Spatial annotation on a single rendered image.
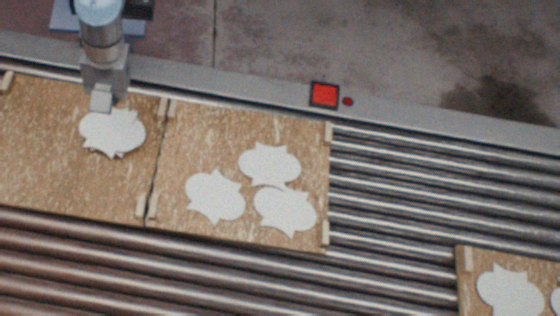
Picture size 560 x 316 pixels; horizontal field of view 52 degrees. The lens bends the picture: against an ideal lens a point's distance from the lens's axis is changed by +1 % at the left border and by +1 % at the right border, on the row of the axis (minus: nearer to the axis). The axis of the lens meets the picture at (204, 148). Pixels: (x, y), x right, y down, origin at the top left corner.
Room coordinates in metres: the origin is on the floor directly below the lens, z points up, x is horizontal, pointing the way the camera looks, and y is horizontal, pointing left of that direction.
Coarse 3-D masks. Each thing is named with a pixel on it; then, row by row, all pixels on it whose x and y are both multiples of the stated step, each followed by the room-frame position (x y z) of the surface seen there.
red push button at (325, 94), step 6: (318, 84) 0.93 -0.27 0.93; (318, 90) 0.91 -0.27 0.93; (324, 90) 0.91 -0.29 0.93; (330, 90) 0.91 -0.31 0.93; (318, 96) 0.89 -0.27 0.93; (324, 96) 0.89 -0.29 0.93; (330, 96) 0.90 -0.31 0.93; (318, 102) 0.87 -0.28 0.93; (324, 102) 0.87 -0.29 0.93; (330, 102) 0.88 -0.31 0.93
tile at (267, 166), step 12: (252, 156) 0.67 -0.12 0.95; (264, 156) 0.67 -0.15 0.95; (276, 156) 0.68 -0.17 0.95; (288, 156) 0.68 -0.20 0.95; (240, 168) 0.63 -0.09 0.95; (252, 168) 0.64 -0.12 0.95; (264, 168) 0.64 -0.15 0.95; (276, 168) 0.64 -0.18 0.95; (288, 168) 0.65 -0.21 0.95; (300, 168) 0.65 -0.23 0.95; (252, 180) 0.60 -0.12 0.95; (264, 180) 0.61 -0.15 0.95; (276, 180) 0.61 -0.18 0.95; (288, 180) 0.62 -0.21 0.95
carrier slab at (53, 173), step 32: (32, 96) 0.75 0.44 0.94; (64, 96) 0.76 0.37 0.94; (128, 96) 0.79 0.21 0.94; (0, 128) 0.64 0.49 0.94; (32, 128) 0.66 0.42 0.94; (64, 128) 0.67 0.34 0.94; (160, 128) 0.71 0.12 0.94; (0, 160) 0.56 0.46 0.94; (32, 160) 0.57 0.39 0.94; (64, 160) 0.58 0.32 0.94; (96, 160) 0.60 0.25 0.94; (128, 160) 0.61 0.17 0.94; (0, 192) 0.48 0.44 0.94; (32, 192) 0.49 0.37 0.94; (64, 192) 0.50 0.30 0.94; (96, 192) 0.52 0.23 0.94; (128, 192) 0.53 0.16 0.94; (128, 224) 0.45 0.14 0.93
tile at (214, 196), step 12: (192, 180) 0.58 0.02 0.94; (204, 180) 0.59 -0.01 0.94; (216, 180) 0.59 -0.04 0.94; (228, 180) 0.60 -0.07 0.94; (192, 192) 0.55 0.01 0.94; (204, 192) 0.55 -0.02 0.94; (216, 192) 0.56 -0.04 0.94; (228, 192) 0.56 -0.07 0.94; (192, 204) 0.52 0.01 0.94; (204, 204) 0.52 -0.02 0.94; (216, 204) 0.53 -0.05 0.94; (228, 204) 0.53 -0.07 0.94; (240, 204) 0.54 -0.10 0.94; (216, 216) 0.50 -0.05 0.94; (228, 216) 0.50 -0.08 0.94
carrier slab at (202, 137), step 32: (192, 128) 0.73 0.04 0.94; (224, 128) 0.74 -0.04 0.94; (256, 128) 0.76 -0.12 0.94; (288, 128) 0.77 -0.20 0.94; (320, 128) 0.79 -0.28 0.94; (160, 160) 0.62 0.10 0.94; (192, 160) 0.64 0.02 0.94; (224, 160) 0.65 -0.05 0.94; (320, 160) 0.69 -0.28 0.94; (160, 192) 0.54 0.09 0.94; (256, 192) 0.58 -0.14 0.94; (320, 192) 0.61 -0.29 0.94; (160, 224) 0.46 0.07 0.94; (192, 224) 0.48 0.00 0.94; (224, 224) 0.49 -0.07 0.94; (256, 224) 0.50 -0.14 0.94
